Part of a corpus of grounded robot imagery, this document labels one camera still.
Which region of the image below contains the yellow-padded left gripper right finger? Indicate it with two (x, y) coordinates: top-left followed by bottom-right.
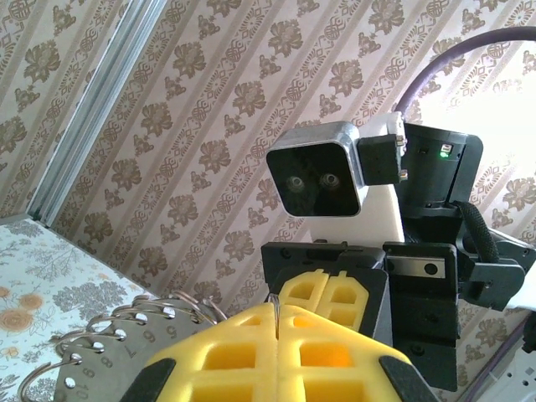
(278, 304), (441, 402)

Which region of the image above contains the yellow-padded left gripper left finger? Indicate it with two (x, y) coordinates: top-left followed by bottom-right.
(125, 303), (280, 402)

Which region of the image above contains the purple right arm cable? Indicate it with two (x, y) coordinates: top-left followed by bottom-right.
(395, 27), (536, 114)

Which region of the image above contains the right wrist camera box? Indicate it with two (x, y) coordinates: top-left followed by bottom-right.
(265, 112), (408, 245)

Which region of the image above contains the aluminium frame post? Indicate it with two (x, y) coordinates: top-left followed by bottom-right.
(27, 0), (165, 228)

